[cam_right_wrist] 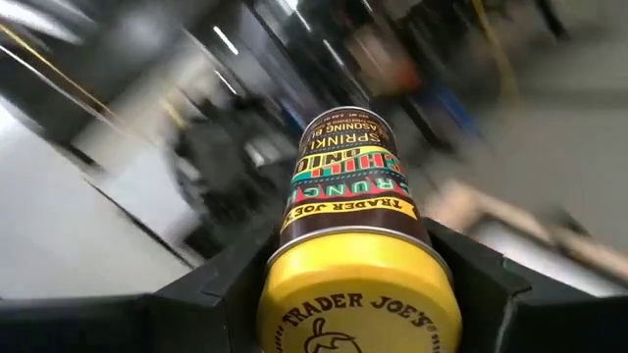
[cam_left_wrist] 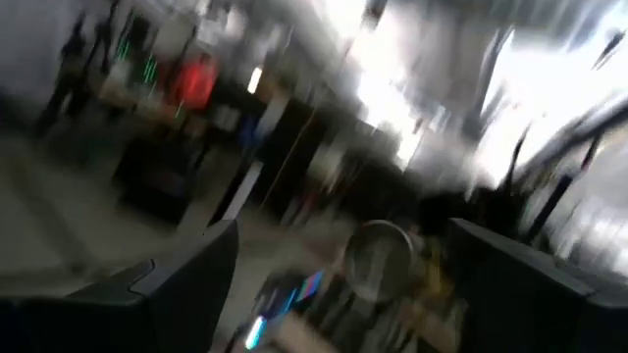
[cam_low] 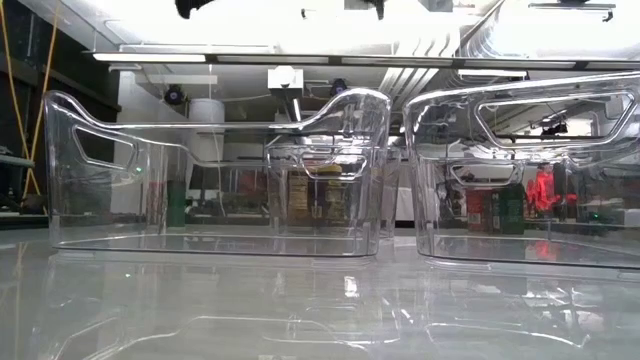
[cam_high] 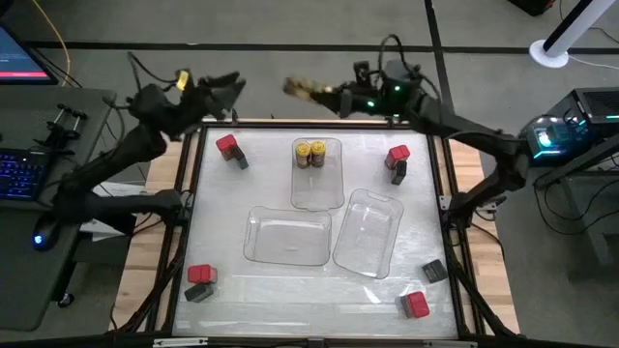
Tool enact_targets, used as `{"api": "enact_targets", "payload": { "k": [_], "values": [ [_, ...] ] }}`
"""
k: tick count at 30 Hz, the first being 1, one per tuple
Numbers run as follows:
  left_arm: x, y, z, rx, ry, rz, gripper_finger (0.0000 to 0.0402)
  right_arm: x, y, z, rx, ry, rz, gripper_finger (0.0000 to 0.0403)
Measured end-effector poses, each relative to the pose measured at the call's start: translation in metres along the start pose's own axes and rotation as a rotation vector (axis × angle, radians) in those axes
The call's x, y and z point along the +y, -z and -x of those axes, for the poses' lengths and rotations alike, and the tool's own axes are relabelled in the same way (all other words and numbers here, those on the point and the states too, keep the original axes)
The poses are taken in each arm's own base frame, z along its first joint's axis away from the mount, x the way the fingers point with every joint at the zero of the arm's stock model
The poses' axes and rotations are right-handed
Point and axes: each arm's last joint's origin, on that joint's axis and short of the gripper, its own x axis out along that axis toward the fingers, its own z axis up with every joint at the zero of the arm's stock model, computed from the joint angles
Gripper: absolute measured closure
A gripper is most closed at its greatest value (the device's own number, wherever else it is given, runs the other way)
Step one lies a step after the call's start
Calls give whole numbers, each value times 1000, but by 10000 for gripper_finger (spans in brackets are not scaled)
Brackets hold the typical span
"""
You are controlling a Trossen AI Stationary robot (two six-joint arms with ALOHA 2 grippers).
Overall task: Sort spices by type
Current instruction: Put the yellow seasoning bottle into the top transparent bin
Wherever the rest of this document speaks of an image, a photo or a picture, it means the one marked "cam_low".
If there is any grey desk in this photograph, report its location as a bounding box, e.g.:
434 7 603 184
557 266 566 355
0 144 36 169

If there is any white cylindrical tank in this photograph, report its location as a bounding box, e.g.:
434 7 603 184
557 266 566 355
188 98 226 161

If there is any grey hanging ceiling fixture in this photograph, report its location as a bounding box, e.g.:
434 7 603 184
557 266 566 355
528 2 617 22

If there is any black lid green pepper tin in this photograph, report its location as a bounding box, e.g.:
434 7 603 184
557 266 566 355
492 183 526 235
166 179 187 229

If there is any yellow cable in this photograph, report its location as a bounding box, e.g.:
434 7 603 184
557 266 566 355
0 0 61 216

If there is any black lit computer case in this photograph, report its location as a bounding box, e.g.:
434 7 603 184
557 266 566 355
524 162 640 224

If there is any long overhead light bar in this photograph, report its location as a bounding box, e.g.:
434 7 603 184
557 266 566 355
92 49 640 71

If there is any clear plastic bin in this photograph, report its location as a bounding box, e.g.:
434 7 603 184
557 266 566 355
42 88 393 257
264 143 401 239
402 71 640 271

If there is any white box ceiling fixture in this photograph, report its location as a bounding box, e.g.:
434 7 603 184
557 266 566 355
267 66 305 91

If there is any glossy white table sheet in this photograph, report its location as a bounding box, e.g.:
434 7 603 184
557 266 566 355
0 224 640 360

